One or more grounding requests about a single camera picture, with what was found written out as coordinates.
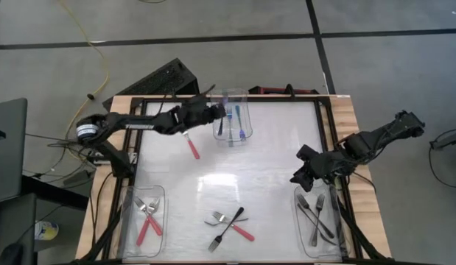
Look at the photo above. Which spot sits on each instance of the white yellow bag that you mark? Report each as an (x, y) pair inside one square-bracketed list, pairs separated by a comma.
[(46, 230)]

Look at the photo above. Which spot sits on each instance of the dark red black toolbox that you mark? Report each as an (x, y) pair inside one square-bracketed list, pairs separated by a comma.
[(272, 90)]

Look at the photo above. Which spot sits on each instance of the clear plastic bin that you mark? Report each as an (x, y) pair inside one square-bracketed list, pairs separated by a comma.
[(128, 228), (246, 121), (338, 221)]

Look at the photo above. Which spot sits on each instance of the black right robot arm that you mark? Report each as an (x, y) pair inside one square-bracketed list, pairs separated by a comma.
[(382, 134)]

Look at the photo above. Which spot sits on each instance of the grey laptop lid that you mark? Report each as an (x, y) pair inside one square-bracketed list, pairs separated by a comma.
[(10, 147)]

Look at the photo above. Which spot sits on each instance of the black metal fork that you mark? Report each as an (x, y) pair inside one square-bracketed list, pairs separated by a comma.
[(329, 239), (218, 241), (316, 217), (316, 228)]

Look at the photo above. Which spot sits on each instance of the black computer mouse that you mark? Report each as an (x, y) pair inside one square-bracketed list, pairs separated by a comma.
[(11, 254)]

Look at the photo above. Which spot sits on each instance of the black metal table frame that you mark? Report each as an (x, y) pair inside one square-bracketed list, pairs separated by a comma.
[(286, 99)]

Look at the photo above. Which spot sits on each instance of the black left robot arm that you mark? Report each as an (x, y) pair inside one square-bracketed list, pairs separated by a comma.
[(139, 123)]

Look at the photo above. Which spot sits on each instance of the black perforated crate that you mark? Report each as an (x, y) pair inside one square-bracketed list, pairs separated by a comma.
[(157, 81)]

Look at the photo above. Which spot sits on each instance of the black desk bar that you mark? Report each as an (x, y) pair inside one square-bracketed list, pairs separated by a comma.
[(54, 193)]

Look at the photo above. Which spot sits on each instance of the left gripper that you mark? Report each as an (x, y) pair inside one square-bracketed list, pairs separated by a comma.
[(196, 114)]

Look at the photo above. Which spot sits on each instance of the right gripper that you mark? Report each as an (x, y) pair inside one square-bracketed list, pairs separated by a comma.
[(319, 163)]

